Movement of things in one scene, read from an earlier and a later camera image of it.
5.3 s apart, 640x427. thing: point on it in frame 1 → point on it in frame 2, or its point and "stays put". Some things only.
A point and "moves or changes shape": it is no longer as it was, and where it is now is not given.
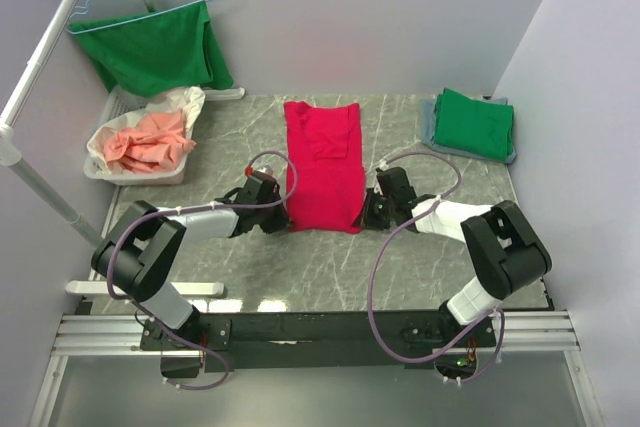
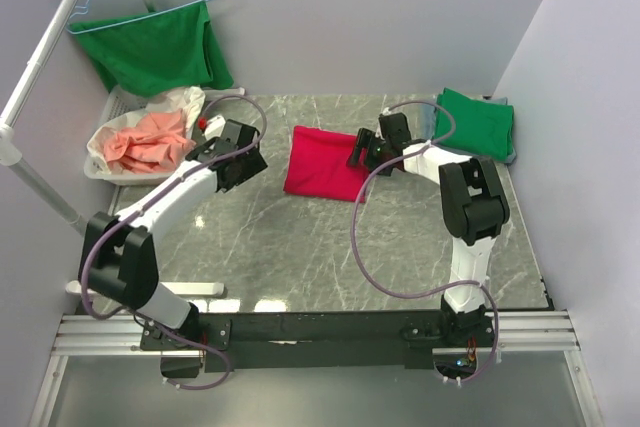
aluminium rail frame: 110,335 stays put
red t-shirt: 326,146 moves or changes shape
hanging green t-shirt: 159,53 stays put
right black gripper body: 378,211 → 378,156
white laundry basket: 121,100 stays put
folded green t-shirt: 476,127 stays put
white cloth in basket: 190,100 stays put
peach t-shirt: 153,143 stays put
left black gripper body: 271,219 → 252,163
